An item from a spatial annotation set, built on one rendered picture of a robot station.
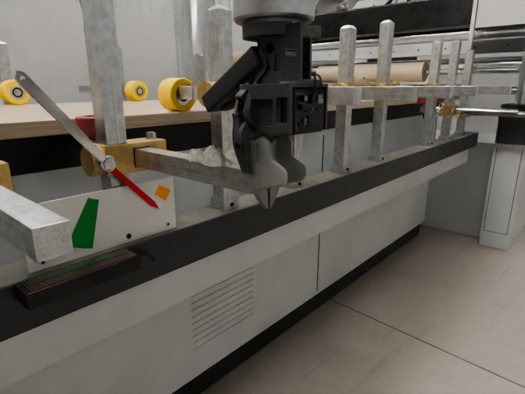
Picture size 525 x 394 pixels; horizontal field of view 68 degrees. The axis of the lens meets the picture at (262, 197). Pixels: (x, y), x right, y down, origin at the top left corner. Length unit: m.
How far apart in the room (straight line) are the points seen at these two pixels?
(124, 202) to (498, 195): 2.34
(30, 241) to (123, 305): 0.45
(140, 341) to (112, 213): 0.51
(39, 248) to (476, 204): 2.72
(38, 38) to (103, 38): 7.53
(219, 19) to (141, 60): 8.11
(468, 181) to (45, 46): 7.13
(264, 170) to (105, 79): 0.32
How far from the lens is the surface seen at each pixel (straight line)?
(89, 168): 0.68
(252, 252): 0.99
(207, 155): 0.54
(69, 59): 8.33
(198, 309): 1.22
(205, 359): 1.33
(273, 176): 0.45
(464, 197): 2.90
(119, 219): 0.70
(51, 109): 0.58
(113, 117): 0.68
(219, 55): 0.82
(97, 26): 0.68
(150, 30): 9.10
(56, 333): 0.75
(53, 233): 0.37
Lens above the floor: 0.96
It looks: 16 degrees down
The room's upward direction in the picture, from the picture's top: straight up
